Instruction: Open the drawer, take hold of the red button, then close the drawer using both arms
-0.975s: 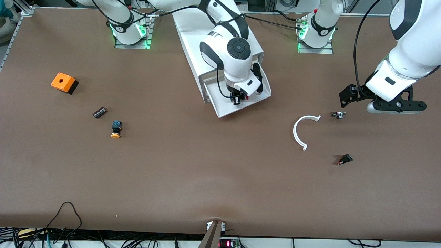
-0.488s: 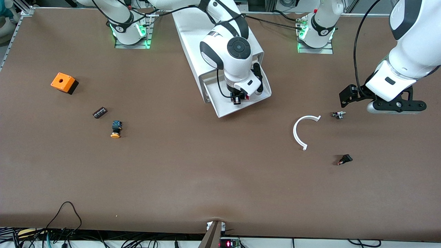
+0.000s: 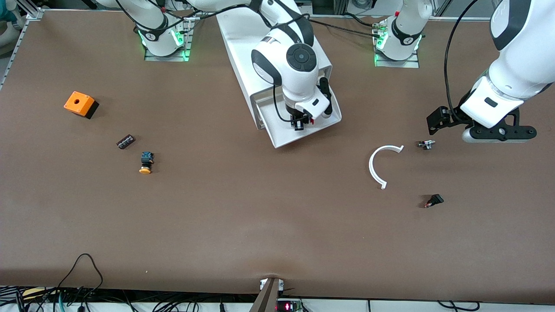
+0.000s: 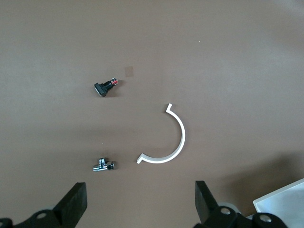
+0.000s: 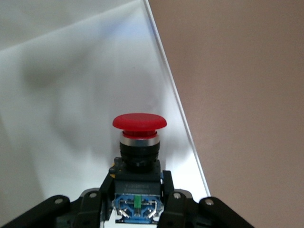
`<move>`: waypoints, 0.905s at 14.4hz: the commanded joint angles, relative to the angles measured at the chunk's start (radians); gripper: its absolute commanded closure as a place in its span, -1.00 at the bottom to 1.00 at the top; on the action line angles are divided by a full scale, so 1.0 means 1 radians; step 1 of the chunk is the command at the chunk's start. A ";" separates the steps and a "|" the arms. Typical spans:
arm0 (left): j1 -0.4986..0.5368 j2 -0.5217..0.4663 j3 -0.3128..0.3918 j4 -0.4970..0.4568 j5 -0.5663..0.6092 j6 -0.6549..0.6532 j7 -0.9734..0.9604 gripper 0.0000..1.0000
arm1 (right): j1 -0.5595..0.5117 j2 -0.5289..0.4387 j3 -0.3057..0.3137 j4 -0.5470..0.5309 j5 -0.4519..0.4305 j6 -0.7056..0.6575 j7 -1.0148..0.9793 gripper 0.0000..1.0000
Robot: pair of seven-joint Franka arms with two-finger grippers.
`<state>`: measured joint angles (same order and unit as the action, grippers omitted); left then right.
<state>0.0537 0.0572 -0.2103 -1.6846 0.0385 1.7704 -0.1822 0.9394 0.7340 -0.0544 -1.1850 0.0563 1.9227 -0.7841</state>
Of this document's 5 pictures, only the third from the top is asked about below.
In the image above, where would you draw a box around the yellow push button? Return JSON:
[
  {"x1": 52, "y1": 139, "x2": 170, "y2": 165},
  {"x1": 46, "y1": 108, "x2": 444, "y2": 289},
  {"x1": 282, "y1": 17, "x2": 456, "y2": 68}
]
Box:
[{"x1": 139, "y1": 152, "x2": 155, "y2": 175}]

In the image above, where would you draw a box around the white curved plastic arc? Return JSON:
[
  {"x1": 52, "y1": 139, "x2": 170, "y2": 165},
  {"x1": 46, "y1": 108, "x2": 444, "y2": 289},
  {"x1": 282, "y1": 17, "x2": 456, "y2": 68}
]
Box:
[{"x1": 369, "y1": 145, "x2": 405, "y2": 190}]

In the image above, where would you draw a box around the device with red display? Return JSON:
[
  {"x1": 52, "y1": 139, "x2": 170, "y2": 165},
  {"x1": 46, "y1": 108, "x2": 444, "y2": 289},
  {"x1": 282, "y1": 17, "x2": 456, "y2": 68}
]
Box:
[{"x1": 276, "y1": 299, "x2": 304, "y2": 312}]

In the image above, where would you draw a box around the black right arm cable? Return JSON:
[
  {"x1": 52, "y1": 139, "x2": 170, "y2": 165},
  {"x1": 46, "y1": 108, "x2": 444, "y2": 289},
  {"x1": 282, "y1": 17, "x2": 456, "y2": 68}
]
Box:
[{"x1": 115, "y1": 0, "x2": 313, "y2": 125}]

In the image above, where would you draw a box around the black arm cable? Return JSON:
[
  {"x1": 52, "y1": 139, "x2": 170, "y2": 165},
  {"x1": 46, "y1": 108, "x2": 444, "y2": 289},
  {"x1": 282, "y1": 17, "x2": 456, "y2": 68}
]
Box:
[
  {"x1": 443, "y1": 0, "x2": 482, "y2": 120},
  {"x1": 115, "y1": 0, "x2": 313, "y2": 125}
]

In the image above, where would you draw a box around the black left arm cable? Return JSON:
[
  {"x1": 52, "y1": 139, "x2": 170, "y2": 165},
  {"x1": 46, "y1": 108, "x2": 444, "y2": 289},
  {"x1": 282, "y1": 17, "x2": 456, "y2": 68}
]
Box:
[{"x1": 443, "y1": 0, "x2": 482, "y2": 120}]

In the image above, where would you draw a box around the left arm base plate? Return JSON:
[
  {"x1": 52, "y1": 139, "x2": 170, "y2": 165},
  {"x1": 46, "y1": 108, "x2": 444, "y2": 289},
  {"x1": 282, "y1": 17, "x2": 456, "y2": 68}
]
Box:
[{"x1": 374, "y1": 19, "x2": 420, "y2": 68}]

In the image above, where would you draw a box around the black cable on table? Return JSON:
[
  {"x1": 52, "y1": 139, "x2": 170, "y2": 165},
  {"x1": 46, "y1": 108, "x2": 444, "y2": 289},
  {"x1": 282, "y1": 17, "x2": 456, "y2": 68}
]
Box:
[{"x1": 310, "y1": 16, "x2": 382, "y2": 39}]

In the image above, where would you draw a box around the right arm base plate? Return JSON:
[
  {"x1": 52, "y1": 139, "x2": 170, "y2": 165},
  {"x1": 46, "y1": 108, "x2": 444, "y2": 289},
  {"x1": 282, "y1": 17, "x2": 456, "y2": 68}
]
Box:
[{"x1": 144, "y1": 15, "x2": 196, "y2": 62}]

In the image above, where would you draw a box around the brown camera mount post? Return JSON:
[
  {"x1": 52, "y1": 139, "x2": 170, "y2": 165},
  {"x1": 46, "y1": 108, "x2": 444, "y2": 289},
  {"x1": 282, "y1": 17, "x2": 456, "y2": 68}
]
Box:
[{"x1": 248, "y1": 277, "x2": 282, "y2": 312}]

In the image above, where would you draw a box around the black cable below table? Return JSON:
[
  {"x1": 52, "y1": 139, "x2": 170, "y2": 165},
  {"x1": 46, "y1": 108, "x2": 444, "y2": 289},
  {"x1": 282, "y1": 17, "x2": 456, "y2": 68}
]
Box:
[{"x1": 437, "y1": 300, "x2": 480, "y2": 312}]

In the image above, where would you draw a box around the orange button enclosure box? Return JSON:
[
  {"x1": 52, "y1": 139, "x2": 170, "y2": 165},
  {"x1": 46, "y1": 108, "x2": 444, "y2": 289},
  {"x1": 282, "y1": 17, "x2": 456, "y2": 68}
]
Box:
[{"x1": 64, "y1": 91, "x2": 100, "y2": 120}]

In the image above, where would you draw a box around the black looped cable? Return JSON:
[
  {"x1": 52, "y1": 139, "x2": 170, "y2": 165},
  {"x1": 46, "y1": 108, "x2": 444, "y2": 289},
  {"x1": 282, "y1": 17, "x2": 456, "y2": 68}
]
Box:
[{"x1": 55, "y1": 253, "x2": 104, "y2": 299}]

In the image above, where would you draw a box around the tangled cable bundle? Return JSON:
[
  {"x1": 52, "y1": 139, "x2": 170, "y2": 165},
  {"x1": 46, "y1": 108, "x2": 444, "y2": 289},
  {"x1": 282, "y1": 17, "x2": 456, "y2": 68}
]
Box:
[{"x1": 0, "y1": 286, "x2": 261, "y2": 312}]

